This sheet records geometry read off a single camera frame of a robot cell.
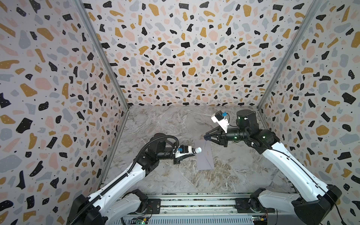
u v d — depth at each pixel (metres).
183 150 0.57
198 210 0.73
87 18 0.73
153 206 0.73
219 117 0.57
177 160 0.63
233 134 0.58
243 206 0.73
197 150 0.64
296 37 0.83
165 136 0.60
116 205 0.53
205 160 0.91
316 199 0.38
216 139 0.61
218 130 0.61
